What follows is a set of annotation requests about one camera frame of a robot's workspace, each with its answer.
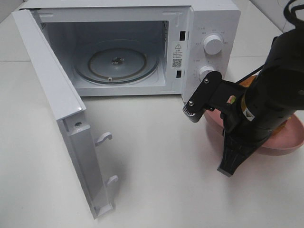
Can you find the toy burger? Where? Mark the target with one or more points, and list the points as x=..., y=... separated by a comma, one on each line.
x=247, y=82

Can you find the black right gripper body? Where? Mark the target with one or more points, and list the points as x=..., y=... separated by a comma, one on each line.
x=236, y=113

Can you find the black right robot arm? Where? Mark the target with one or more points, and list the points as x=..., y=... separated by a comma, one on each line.
x=278, y=90

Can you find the upper white microwave knob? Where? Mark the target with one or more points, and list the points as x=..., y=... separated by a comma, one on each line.
x=212, y=44

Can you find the lower white microwave knob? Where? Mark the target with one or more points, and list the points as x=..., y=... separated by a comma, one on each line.
x=204, y=71

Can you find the white microwave oven body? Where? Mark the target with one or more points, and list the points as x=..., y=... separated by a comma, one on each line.
x=176, y=27

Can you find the white microwave door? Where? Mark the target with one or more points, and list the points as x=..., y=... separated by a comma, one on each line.
x=69, y=112

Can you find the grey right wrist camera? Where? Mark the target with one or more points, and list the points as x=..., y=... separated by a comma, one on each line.
x=194, y=117

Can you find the pink round plate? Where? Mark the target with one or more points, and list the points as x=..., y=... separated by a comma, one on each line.
x=286, y=138

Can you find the white microwave knob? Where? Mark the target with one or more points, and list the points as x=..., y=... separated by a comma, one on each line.
x=212, y=44
x=204, y=71

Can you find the glass microwave turntable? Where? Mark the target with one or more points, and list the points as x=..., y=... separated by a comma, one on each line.
x=114, y=62

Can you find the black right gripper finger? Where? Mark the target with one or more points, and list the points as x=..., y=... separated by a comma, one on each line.
x=235, y=152
x=199, y=100

